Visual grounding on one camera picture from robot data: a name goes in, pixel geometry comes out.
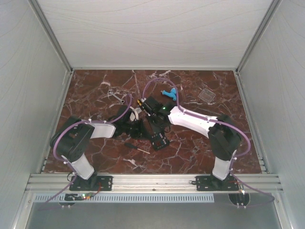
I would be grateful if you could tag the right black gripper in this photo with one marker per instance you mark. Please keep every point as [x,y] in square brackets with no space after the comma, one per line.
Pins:
[155,130]

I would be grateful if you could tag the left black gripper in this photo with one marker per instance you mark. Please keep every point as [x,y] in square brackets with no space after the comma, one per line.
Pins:
[142,131]

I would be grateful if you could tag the black fuse box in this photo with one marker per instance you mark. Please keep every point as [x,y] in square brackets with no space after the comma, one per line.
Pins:
[159,141]

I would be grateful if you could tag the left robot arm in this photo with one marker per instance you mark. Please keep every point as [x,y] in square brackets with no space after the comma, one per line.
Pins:
[72,139]

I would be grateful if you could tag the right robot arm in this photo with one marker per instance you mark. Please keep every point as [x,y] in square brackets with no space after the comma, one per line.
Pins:
[223,139]

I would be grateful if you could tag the clear fuse box lid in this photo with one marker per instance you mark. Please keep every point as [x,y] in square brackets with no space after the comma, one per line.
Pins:
[206,95]

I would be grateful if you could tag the silver wrench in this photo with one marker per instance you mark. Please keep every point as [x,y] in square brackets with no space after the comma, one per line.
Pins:
[110,92]

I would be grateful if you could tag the blue plastic faucet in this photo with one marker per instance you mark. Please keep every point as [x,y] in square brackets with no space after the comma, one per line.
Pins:
[172,94]

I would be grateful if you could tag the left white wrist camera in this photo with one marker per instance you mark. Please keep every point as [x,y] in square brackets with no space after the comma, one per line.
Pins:
[135,114]

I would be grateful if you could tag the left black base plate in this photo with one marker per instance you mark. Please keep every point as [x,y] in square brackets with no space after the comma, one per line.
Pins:
[94,183]

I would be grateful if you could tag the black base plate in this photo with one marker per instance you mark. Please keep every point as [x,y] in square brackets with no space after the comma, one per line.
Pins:
[94,183]
[211,183]

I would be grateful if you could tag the slotted grey cable duct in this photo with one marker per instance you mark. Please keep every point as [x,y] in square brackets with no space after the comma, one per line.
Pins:
[127,198]

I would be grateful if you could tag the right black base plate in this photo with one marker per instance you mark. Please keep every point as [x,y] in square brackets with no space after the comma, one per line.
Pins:
[211,183]

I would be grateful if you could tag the aluminium front rail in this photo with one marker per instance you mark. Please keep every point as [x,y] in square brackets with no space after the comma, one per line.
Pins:
[150,183]

